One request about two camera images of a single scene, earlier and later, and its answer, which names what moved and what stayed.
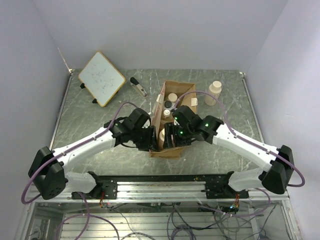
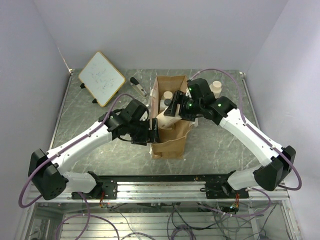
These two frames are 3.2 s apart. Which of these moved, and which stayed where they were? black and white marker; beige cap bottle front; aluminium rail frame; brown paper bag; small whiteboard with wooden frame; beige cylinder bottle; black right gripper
Moved: beige cap bottle front; brown paper bag; black right gripper
Stayed: beige cylinder bottle; aluminium rail frame; small whiteboard with wooden frame; black and white marker
